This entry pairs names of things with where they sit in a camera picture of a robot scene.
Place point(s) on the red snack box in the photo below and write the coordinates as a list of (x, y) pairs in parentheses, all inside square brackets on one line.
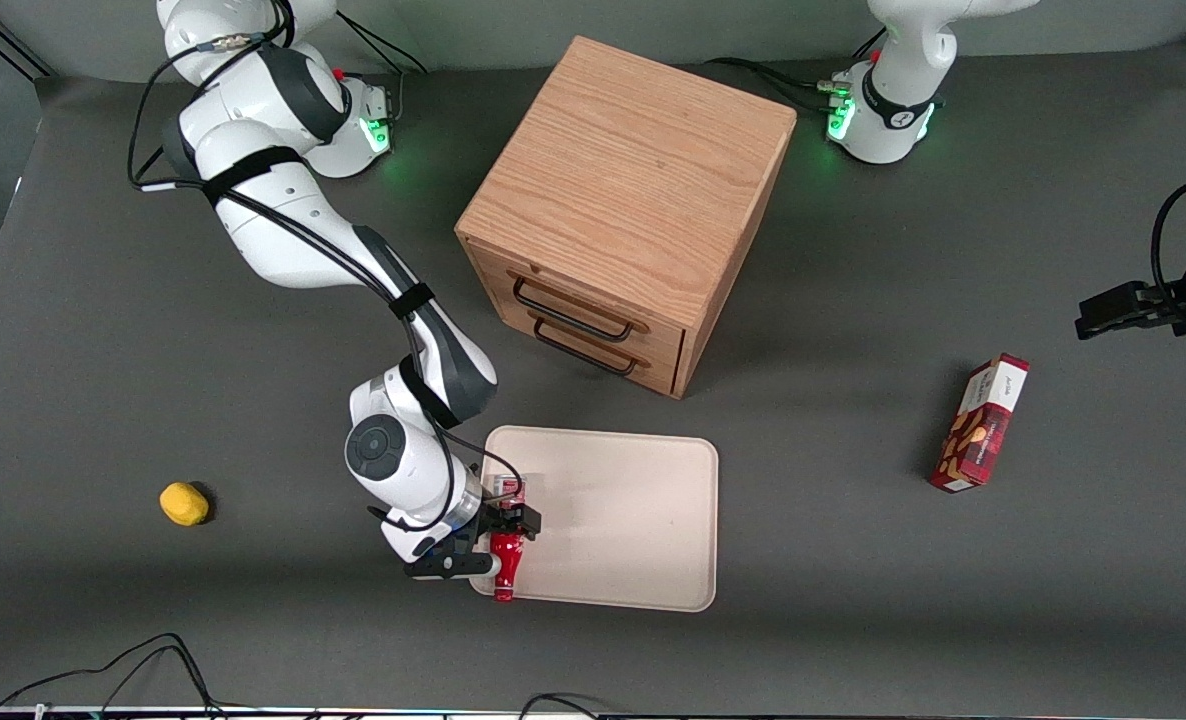
[(980, 423)]

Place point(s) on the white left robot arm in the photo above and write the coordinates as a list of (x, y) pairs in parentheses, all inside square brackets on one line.
[(893, 90)]

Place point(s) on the red coke bottle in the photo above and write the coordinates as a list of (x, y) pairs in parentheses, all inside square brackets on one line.
[(506, 562)]

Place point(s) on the cream plastic tray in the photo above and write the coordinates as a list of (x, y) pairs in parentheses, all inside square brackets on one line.
[(623, 520)]

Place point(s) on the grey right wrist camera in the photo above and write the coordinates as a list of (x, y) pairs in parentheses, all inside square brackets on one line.
[(448, 568)]

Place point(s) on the wooden drawer cabinet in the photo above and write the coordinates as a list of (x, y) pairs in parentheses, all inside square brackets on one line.
[(633, 170)]

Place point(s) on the aluminium frame bar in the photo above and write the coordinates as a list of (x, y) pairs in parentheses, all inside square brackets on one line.
[(3, 40)]

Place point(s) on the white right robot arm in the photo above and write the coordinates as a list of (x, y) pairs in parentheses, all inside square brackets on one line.
[(283, 230)]

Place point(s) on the yellow lemon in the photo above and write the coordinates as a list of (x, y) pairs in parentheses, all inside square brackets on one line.
[(184, 503)]

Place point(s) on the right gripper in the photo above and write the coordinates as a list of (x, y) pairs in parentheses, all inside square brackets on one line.
[(499, 519)]

